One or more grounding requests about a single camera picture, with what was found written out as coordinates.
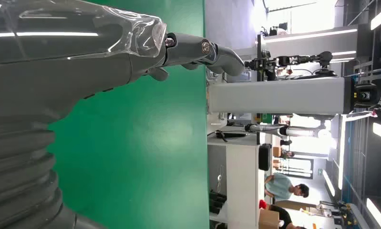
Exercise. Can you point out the black plastic equipment pile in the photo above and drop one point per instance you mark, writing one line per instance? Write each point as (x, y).
(217, 200)

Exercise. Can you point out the black tool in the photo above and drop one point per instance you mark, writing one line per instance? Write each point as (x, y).
(231, 135)

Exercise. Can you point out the small cardboard box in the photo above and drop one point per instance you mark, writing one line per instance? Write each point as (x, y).
(276, 151)

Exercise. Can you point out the black monitor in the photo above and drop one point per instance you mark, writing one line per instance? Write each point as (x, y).
(265, 157)

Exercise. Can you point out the white machine column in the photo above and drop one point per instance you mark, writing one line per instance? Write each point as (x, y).
(304, 41)

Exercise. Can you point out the large cardboard box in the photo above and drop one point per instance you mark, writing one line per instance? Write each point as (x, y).
(268, 219)

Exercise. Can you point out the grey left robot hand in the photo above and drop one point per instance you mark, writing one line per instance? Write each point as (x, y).
(67, 63)

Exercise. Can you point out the white cabinet desk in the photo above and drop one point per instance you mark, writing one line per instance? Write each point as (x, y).
(240, 177)

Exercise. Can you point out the person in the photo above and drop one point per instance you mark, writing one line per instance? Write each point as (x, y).
(283, 216)
(278, 186)

